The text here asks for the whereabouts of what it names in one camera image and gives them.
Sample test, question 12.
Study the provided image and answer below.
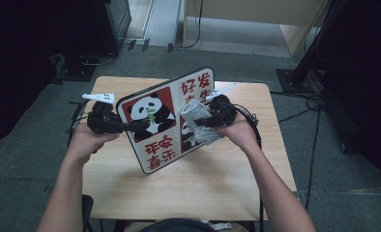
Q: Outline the right hand-held gripper cable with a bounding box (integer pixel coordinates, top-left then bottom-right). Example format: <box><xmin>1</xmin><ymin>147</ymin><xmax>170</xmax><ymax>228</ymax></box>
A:
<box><xmin>228</xmin><ymin>101</ymin><xmax>266</xmax><ymax>232</ymax></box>

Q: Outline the grey striped cloth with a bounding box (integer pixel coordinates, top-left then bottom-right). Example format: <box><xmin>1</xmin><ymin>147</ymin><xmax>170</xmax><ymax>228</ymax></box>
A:
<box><xmin>180</xmin><ymin>98</ymin><xmax>226</xmax><ymax>146</ymax></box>

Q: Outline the person's right hand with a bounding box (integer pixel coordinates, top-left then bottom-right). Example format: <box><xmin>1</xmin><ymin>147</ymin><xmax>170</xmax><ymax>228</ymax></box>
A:
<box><xmin>216</xmin><ymin>112</ymin><xmax>261</xmax><ymax>155</ymax></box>

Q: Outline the black metal stand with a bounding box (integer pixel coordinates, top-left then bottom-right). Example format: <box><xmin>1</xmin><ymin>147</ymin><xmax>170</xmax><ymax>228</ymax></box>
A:
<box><xmin>276</xmin><ymin>0</ymin><xmax>345</xmax><ymax>95</ymax></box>

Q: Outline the black hanging cable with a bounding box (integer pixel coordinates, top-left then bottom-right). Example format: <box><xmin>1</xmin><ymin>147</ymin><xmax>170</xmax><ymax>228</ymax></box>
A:
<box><xmin>182</xmin><ymin>0</ymin><xmax>205</xmax><ymax>49</ymax></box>

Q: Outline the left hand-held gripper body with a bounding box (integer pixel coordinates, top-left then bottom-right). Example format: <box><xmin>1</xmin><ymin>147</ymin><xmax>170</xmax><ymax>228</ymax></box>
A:
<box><xmin>81</xmin><ymin>92</ymin><xmax>127</xmax><ymax>135</ymax></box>

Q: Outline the black stand base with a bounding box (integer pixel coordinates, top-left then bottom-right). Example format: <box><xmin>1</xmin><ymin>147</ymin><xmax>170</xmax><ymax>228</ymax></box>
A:
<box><xmin>53</xmin><ymin>52</ymin><xmax>99</xmax><ymax>83</ymax></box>

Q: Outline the left hand-held gripper cable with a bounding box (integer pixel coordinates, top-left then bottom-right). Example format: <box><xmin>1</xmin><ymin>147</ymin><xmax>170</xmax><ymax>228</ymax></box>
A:
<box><xmin>67</xmin><ymin>99</ymin><xmax>94</xmax><ymax>147</ymax></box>

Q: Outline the panda print board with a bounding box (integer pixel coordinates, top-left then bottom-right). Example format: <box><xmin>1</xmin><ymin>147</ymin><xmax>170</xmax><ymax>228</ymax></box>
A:
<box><xmin>115</xmin><ymin>66</ymin><xmax>217</xmax><ymax>175</ymax></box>

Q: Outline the person's left hand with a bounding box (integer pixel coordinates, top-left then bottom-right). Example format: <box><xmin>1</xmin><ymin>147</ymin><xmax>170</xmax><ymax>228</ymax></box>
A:
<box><xmin>67</xmin><ymin>123</ymin><xmax>121</xmax><ymax>164</ymax></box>

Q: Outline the hand-held gripper cable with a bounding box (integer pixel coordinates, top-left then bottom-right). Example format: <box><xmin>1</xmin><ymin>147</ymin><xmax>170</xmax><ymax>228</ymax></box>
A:
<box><xmin>228</xmin><ymin>101</ymin><xmax>266</xmax><ymax>232</ymax></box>
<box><xmin>67</xmin><ymin>99</ymin><xmax>94</xmax><ymax>147</ymax></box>

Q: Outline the black cabinet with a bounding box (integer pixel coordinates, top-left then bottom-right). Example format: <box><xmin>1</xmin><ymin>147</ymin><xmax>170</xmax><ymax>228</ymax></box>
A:
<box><xmin>93</xmin><ymin>0</ymin><xmax>132</xmax><ymax>55</ymax></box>

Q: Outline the light wooden cabinet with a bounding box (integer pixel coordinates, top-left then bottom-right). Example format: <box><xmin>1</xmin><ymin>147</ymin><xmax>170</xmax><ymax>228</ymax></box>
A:
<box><xmin>182</xmin><ymin>0</ymin><xmax>329</xmax><ymax>58</ymax></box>

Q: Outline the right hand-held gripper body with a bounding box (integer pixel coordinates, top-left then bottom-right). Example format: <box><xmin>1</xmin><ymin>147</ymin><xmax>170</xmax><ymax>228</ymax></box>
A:
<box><xmin>204</xmin><ymin>82</ymin><xmax>240</xmax><ymax>128</ymax></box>

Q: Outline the long black floor cable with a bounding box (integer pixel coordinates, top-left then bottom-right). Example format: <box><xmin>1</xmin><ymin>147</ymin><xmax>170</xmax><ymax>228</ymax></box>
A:
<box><xmin>303</xmin><ymin>96</ymin><xmax>325</xmax><ymax>212</ymax></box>

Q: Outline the short black floor cable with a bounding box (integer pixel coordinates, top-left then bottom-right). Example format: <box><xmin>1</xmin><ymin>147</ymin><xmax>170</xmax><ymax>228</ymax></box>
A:
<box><xmin>278</xmin><ymin>101</ymin><xmax>323</xmax><ymax>124</ymax></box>

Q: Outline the person's dark clothing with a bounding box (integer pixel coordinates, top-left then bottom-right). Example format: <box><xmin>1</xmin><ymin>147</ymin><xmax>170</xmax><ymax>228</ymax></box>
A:
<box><xmin>139</xmin><ymin>217</ymin><xmax>218</xmax><ymax>232</ymax></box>

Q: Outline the white strap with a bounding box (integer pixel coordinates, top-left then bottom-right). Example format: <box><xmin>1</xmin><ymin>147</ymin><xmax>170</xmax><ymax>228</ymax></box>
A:
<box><xmin>200</xmin><ymin>218</ymin><xmax>233</xmax><ymax>232</ymax></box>

